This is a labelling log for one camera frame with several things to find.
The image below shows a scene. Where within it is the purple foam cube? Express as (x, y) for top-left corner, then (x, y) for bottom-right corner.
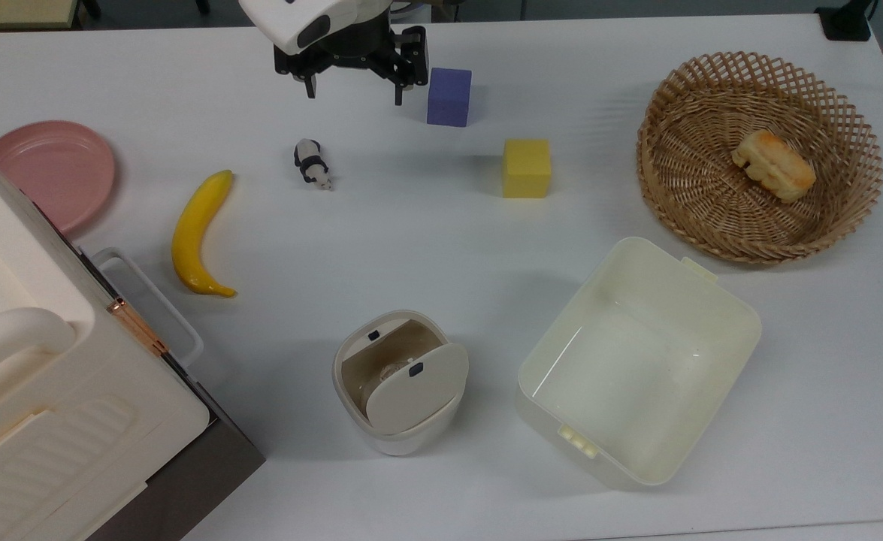
(426, 67), (473, 128)

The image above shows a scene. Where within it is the yellow banana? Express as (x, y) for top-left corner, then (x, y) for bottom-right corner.
(171, 170), (238, 298)

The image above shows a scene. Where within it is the woven wicker basket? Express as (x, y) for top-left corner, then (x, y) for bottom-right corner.
(636, 51), (883, 265)

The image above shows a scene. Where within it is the pink plastic plate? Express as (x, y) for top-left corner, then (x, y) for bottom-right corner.
(0, 120), (117, 235)

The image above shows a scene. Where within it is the white drawer handle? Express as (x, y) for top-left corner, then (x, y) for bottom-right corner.
(91, 246), (206, 370)

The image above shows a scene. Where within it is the copper latch strip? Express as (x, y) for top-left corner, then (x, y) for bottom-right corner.
(106, 297), (169, 356)

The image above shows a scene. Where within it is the cream plastic storage box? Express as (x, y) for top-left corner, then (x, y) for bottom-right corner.
(0, 135), (211, 541)

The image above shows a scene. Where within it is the yellow foam cube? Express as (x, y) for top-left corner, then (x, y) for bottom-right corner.
(502, 138), (552, 200)

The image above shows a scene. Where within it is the toy bread piece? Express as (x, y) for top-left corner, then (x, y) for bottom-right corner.
(731, 131), (818, 204)

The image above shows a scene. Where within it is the small cream dustbin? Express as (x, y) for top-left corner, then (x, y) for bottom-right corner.
(332, 310), (466, 457)

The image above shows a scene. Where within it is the cream dustbin lid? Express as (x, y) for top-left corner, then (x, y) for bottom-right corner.
(364, 342), (470, 436)

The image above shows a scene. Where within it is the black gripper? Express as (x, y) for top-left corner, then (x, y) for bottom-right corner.
(274, 23), (429, 107)

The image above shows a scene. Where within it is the tan wooden desk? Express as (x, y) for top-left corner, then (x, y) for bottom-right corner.
(0, 0), (83, 32)

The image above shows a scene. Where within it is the cream plastic tub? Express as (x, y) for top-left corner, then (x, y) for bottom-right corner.
(516, 237), (763, 491)

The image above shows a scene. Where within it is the small panda toy figure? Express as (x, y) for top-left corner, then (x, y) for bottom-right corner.
(294, 138), (334, 191)

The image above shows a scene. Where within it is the black clamp base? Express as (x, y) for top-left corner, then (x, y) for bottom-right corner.
(815, 0), (875, 42)

